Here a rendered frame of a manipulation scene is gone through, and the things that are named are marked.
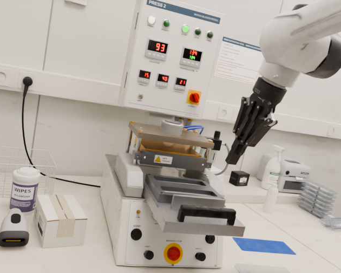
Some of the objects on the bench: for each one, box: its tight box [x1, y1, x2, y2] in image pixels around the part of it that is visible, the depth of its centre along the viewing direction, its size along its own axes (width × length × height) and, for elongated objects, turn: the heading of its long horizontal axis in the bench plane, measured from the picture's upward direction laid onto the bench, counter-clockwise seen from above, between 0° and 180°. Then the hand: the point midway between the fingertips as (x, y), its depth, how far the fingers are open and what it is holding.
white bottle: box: [263, 183, 278, 214], centre depth 170 cm, size 5×5×14 cm
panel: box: [123, 199, 219, 268], centre depth 105 cm, size 2×30×19 cm, turn 59°
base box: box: [100, 158, 224, 268], centre depth 128 cm, size 54×38×17 cm
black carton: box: [229, 171, 250, 186], centre depth 192 cm, size 6×9×7 cm
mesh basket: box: [0, 146, 57, 198], centre depth 137 cm, size 22×26×13 cm
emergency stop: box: [167, 246, 180, 261], centre depth 105 cm, size 2×4×4 cm, turn 59°
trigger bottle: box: [261, 145, 285, 190], centre depth 194 cm, size 9×8×25 cm
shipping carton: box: [33, 194, 88, 248], centre depth 110 cm, size 19×13×9 cm
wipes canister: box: [9, 167, 41, 216], centre depth 119 cm, size 9×9×15 cm
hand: (236, 152), depth 92 cm, fingers closed
